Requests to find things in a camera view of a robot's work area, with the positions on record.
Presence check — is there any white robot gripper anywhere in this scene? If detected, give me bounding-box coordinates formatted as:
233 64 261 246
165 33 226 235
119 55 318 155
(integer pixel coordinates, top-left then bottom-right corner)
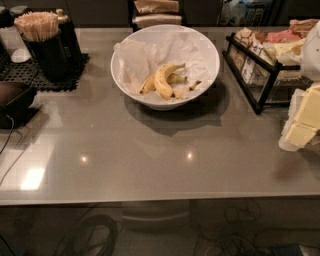
285 21 320 147

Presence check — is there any small banana stem piece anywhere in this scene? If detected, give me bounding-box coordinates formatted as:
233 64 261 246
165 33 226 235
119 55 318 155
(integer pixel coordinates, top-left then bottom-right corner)
188 80 201 91

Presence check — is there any white ceramic bowl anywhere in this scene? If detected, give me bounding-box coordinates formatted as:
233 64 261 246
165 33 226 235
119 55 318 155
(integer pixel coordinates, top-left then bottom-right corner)
110 24 221 111

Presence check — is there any brown paper napkin stack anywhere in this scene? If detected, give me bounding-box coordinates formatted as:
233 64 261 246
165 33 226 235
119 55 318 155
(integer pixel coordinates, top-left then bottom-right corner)
132 0 183 28

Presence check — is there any dark bottle with stopper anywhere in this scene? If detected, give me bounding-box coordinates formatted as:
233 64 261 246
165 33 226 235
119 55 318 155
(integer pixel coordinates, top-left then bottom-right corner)
56 9 82 66

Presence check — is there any black stirrer stick cup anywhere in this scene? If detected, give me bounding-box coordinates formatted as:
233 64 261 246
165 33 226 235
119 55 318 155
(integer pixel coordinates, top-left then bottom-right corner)
23 34 69 82

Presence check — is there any bundle of wooden stirrers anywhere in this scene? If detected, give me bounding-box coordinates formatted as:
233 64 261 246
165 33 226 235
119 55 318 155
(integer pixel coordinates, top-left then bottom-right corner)
14 12 58 42

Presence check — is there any dark tray at left edge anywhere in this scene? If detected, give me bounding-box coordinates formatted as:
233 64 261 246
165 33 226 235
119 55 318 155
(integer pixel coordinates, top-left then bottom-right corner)
0 81 37 129

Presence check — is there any black rubber mesh mat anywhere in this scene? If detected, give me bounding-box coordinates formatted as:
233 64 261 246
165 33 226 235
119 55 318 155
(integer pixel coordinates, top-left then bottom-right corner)
0 52 90 92

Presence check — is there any clear shaker with dark lid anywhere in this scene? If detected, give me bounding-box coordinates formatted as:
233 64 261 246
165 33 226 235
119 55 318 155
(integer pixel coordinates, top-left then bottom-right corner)
0 6 31 63

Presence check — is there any black wire condiment rack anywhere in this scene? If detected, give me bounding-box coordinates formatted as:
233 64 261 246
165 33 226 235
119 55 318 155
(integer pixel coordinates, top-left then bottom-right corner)
222 33 312 114

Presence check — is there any black cable on left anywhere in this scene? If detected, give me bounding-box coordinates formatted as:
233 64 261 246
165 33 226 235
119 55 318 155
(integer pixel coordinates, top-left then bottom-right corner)
0 114 32 186

